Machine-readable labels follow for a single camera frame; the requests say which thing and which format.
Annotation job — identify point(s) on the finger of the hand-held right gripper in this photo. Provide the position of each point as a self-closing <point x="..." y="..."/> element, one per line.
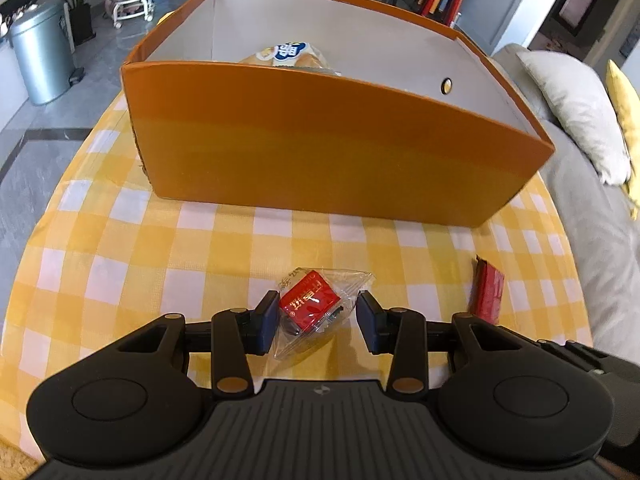
<point x="590" y="357"/>

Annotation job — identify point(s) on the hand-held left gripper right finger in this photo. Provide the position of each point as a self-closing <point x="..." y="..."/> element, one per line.
<point x="369" y="320"/>

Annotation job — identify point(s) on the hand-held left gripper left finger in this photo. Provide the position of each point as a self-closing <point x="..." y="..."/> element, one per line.
<point x="267" y="317"/>

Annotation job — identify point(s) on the small red clear-wrapped snack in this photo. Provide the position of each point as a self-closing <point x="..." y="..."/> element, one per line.
<point x="310" y="305"/>

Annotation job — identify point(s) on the orange cardboard box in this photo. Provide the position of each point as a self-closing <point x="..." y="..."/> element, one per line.
<point x="325" y="150"/>

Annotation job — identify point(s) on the flat red snack packet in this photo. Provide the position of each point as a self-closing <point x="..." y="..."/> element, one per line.
<point x="487" y="292"/>

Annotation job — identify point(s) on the beige sofa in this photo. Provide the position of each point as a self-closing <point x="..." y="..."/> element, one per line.
<point x="585" y="220"/>

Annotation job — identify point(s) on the yellow checked tablecloth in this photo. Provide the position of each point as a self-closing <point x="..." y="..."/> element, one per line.
<point x="125" y="260"/>

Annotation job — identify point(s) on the cream sofa cushion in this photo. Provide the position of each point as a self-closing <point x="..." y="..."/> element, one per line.
<point x="575" y="110"/>

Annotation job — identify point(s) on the yellow sofa cushion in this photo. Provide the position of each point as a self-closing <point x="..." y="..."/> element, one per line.
<point x="627" y="110"/>

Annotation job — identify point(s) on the bread packet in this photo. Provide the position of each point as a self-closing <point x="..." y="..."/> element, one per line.
<point x="290" y="55"/>

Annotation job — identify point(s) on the white round stool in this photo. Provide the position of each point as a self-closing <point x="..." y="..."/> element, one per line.
<point x="131" y="2"/>

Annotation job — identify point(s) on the grey metal trash can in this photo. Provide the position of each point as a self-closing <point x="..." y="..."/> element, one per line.
<point x="40" y="55"/>

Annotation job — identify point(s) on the potted green plant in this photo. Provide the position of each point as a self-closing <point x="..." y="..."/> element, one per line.
<point x="75" y="0"/>

